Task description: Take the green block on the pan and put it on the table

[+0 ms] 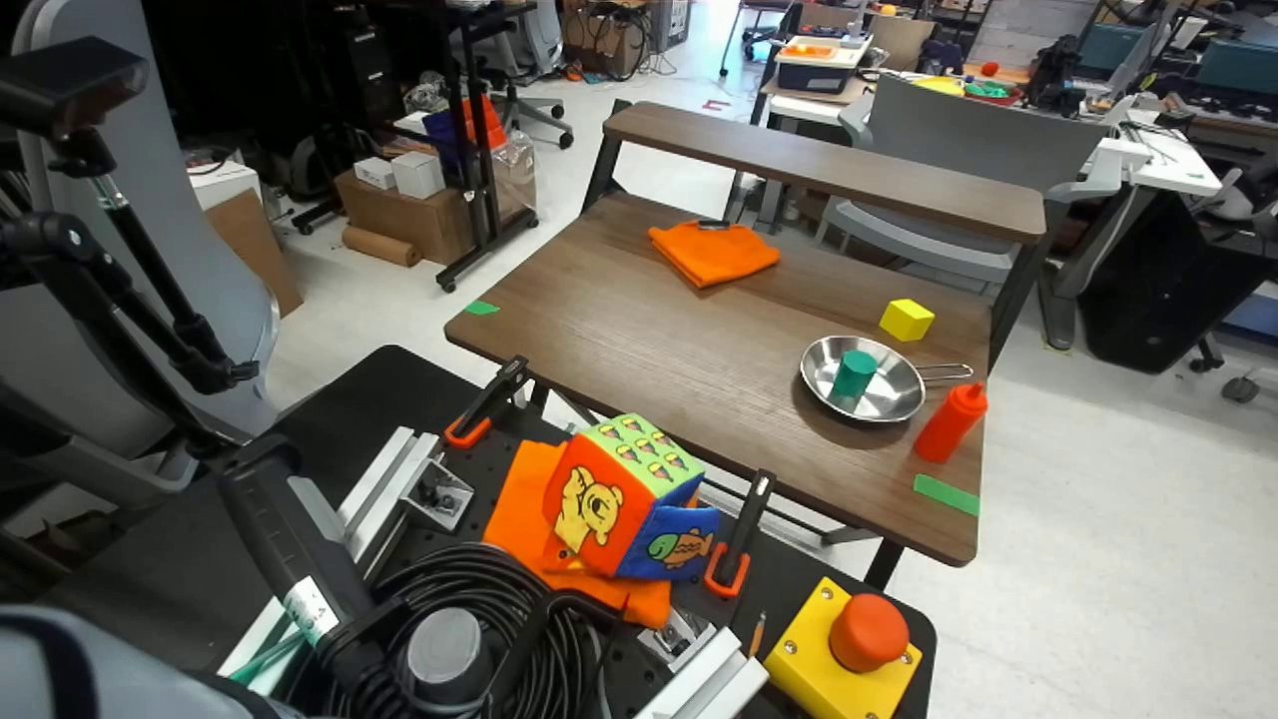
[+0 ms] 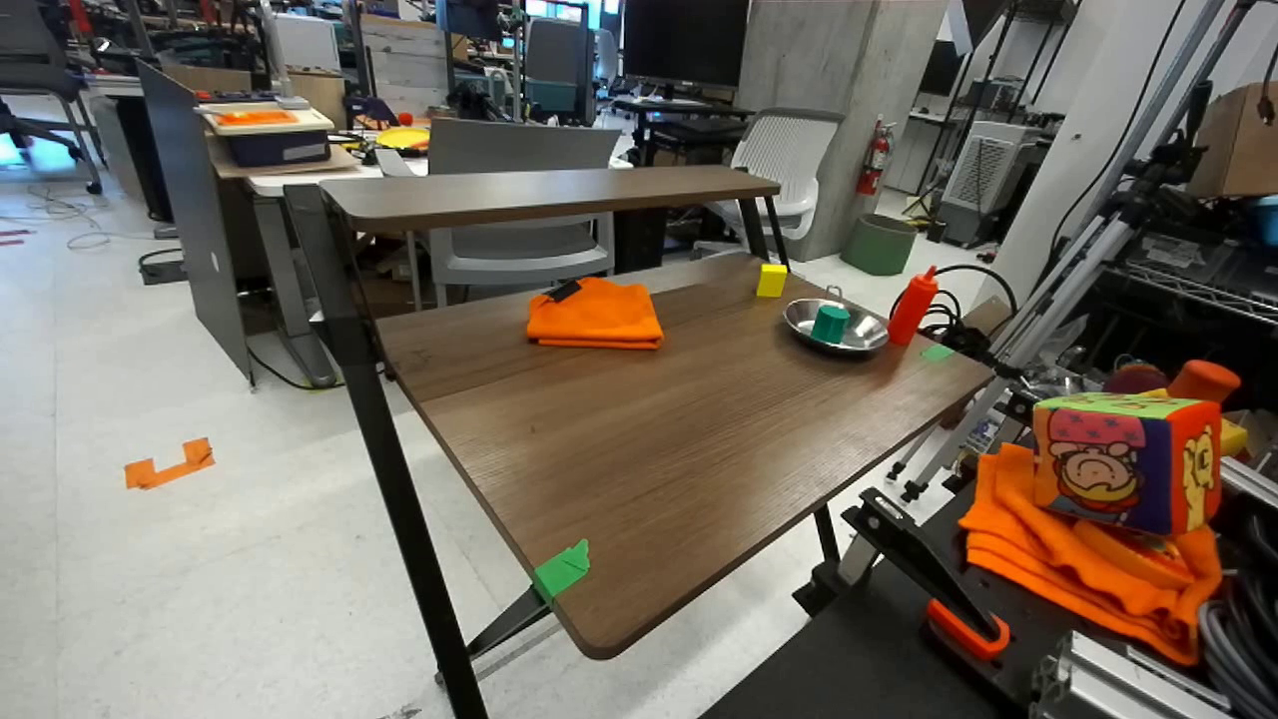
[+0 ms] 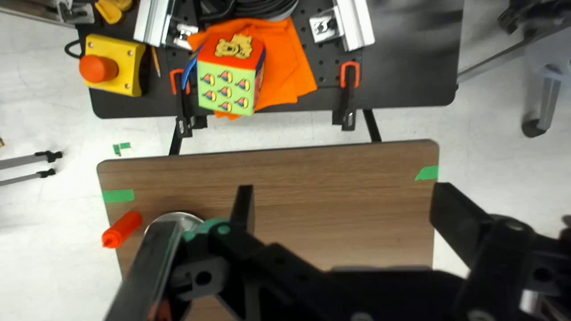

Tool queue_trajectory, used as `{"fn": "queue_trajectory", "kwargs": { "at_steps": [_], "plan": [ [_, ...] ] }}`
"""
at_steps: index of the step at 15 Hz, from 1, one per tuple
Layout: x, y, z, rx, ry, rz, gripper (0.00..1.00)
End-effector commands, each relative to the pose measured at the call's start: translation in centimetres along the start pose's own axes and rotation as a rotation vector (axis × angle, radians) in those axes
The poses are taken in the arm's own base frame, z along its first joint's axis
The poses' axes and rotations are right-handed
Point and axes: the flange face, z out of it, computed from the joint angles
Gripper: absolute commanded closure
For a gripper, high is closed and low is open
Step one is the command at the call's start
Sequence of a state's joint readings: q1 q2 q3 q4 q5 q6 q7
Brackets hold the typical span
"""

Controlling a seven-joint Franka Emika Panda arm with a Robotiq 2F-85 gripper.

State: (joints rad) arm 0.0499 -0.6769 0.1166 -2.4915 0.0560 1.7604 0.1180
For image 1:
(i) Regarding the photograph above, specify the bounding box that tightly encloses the green block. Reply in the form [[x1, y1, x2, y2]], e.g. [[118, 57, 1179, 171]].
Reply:
[[830, 346, 882, 411]]

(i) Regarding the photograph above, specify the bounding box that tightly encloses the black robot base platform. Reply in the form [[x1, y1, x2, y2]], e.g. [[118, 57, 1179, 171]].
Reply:
[[35, 340, 939, 719]]

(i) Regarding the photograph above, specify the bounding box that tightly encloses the silver metal pan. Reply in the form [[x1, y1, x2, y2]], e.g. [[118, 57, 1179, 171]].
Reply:
[[795, 332, 933, 431]]

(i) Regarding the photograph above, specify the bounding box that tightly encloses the yellow block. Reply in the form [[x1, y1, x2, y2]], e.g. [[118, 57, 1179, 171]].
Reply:
[[875, 294, 939, 346]]

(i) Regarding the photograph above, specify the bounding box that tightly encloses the wooden table with shelf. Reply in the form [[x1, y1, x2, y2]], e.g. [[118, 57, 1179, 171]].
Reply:
[[439, 99, 1051, 589]]

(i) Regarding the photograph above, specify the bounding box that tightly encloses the orange folded cloth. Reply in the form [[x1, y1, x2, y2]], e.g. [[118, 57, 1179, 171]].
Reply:
[[646, 221, 786, 294]]

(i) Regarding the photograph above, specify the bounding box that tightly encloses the colourful plush cube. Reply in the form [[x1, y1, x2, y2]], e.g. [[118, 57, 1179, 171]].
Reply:
[[539, 411, 730, 583]]

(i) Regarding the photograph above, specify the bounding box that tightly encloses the black clamp with orange tip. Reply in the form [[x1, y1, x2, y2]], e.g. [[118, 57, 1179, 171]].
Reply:
[[439, 352, 532, 456], [697, 471, 780, 604]]

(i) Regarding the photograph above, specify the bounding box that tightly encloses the large cardboard box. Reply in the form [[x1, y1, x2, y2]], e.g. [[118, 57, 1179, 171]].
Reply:
[[330, 131, 539, 267]]

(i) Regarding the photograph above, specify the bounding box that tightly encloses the black metal stand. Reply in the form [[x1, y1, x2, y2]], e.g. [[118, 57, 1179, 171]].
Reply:
[[431, 0, 541, 294]]

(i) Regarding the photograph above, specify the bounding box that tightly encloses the orange squeeze bottle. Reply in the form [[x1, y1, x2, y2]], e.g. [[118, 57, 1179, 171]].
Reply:
[[909, 379, 995, 468]]

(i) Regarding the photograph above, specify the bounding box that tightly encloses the large green tape strip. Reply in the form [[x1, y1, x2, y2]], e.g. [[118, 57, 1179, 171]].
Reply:
[[909, 471, 981, 520]]

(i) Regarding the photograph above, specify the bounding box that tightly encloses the yellow emergency stop box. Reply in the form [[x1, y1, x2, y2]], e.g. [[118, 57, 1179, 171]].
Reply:
[[761, 573, 925, 719]]

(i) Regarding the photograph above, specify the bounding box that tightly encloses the grey office chair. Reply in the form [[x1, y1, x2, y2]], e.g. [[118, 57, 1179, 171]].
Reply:
[[814, 72, 1110, 298]]

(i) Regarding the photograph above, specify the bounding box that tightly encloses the flat brown cardboard box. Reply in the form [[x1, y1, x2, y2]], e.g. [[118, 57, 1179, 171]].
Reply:
[[204, 186, 308, 318]]

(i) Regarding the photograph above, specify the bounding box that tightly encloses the black cabinet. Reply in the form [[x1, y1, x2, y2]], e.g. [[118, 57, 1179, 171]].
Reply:
[[1072, 191, 1268, 374]]

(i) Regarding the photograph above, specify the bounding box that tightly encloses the white desk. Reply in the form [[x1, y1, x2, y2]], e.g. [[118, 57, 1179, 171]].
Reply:
[[1035, 99, 1229, 352]]

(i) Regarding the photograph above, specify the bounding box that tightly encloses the black cable bundle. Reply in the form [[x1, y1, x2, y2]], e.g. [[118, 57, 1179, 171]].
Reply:
[[283, 538, 617, 719]]

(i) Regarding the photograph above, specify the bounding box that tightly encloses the long aluminium rail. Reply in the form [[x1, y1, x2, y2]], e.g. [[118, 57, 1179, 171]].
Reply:
[[216, 423, 448, 685]]

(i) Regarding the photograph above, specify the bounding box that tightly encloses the short aluminium rail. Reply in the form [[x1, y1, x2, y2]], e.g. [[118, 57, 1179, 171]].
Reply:
[[636, 621, 774, 719]]

